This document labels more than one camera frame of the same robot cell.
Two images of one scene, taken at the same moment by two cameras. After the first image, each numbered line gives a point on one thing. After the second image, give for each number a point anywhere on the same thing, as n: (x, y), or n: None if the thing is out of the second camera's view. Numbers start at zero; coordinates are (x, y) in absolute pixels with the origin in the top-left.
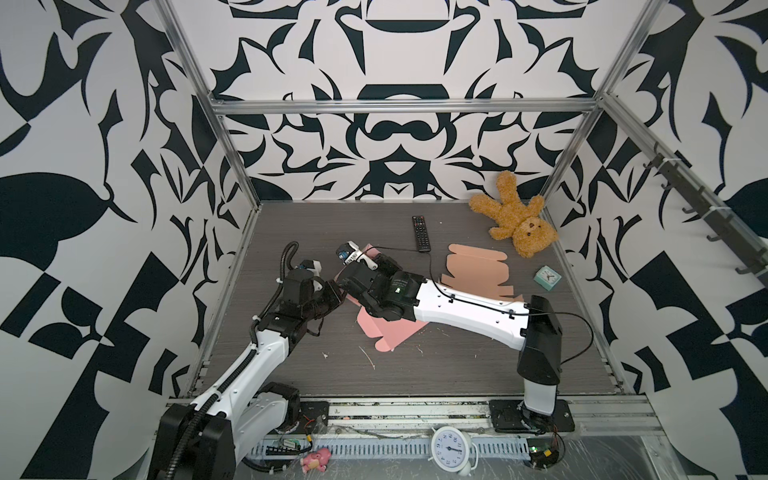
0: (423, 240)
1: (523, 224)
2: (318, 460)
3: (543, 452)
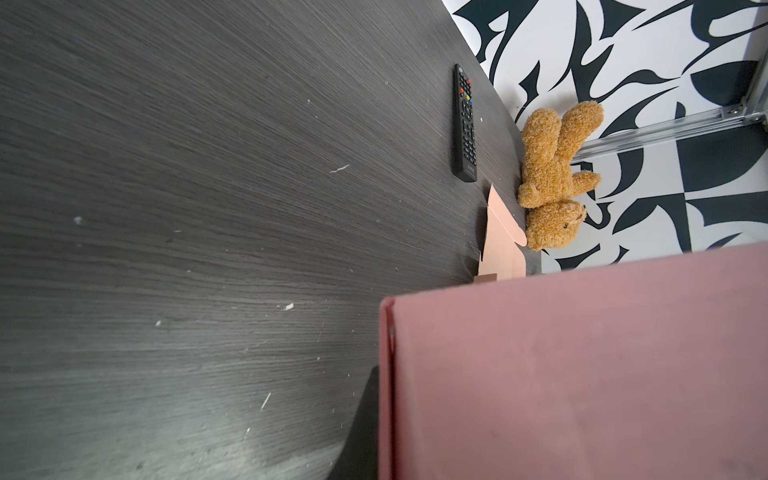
0: (464, 156)
1: (550, 185)
2: None
3: None
